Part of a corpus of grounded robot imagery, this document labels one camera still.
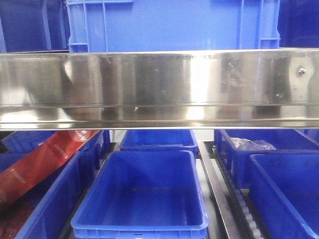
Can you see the dark blue crate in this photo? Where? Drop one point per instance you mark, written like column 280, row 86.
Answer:
column 298, row 23
column 33, row 25

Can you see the blue right front bin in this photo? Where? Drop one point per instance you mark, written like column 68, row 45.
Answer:
column 285, row 191

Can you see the blue centre front bin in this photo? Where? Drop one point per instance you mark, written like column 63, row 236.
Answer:
column 144, row 195

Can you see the large blue upper crate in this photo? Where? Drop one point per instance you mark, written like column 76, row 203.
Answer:
column 172, row 25

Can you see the red snack package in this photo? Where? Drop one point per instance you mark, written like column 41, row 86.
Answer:
column 36, row 166

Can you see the stainless steel shelf beam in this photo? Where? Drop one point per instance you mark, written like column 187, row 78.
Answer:
column 178, row 89

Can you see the dark blue upper right crate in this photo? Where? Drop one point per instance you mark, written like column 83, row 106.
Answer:
column 298, row 23

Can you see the blue left front bin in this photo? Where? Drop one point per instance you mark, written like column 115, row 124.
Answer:
column 42, row 212

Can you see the blue centre rear bin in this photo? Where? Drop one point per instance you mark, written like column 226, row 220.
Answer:
column 159, row 140

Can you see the steel roller track rail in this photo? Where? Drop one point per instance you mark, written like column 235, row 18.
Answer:
column 231, row 213

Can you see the dark blue upper left crate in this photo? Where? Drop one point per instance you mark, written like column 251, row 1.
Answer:
column 33, row 25

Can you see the clear plastic bag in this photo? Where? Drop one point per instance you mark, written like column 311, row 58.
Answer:
column 246, row 144

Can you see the blue left rear bin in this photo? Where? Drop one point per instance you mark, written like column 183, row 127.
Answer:
column 26, row 141

